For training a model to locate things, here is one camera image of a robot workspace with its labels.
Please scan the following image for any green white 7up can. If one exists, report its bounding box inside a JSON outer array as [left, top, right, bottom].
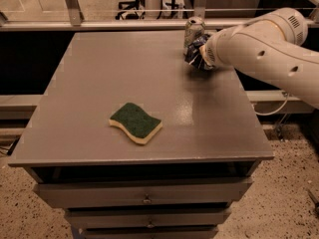
[[183, 16, 205, 49]]

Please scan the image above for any drawer knob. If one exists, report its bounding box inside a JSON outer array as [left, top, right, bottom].
[[147, 220, 155, 229], [143, 194, 152, 205]]

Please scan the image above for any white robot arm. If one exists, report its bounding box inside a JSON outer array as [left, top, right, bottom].
[[199, 8, 319, 109]]

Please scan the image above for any white cable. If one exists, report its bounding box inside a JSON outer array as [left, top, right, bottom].
[[251, 92, 291, 118]]

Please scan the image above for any top drawer knob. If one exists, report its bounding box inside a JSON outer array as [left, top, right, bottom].
[[143, 194, 152, 205]]

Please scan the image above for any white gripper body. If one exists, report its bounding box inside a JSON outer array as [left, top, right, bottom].
[[202, 27, 244, 69]]

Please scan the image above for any green yellow sponge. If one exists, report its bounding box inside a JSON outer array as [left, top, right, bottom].
[[109, 103, 162, 145]]

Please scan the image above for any grey drawer cabinet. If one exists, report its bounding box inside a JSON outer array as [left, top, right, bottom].
[[10, 31, 272, 239]]

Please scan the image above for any blue chip bag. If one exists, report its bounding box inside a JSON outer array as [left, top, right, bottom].
[[184, 34, 214, 71]]

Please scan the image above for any metal railing frame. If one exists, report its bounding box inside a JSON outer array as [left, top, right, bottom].
[[0, 0, 318, 31]]

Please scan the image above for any black office chair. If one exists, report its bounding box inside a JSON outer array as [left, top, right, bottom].
[[115, 0, 145, 20]]

